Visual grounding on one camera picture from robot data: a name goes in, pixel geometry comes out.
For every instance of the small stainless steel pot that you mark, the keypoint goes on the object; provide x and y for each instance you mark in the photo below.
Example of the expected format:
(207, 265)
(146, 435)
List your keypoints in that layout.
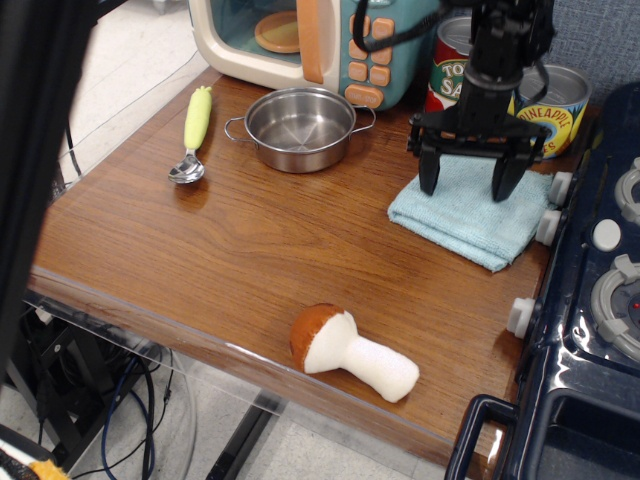
(300, 130)

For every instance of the pineapple slices can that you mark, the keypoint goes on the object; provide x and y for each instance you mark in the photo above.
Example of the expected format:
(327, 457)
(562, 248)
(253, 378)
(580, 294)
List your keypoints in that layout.
(561, 110)

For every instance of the tomato sauce can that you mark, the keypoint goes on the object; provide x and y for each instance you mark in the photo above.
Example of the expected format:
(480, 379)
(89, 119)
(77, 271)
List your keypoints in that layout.
(450, 56)

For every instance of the toy teal cream microwave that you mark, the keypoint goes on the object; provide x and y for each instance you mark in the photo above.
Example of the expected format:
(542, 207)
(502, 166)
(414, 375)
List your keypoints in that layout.
(328, 58)

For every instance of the dark blue toy stove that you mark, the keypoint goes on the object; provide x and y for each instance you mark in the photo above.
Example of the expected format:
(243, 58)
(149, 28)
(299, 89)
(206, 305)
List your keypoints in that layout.
(576, 413)

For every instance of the plush brown white mushroom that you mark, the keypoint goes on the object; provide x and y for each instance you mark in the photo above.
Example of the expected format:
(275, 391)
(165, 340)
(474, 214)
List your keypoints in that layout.
(324, 337)

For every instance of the orange toy plate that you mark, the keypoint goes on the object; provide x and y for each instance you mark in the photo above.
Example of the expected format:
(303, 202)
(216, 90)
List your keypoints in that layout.
(278, 32)

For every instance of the light blue rag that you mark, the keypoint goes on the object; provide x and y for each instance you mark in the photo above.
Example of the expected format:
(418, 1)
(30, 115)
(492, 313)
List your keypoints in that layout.
(462, 217)

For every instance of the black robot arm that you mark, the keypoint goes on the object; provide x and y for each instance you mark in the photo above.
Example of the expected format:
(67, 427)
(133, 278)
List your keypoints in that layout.
(506, 38)

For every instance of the spoon with green handle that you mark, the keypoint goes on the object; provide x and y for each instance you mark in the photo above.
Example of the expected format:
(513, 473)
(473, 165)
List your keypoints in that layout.
(190, 169)

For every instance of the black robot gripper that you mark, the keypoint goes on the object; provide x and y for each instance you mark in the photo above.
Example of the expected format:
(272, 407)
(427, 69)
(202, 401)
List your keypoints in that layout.
(478, 125)

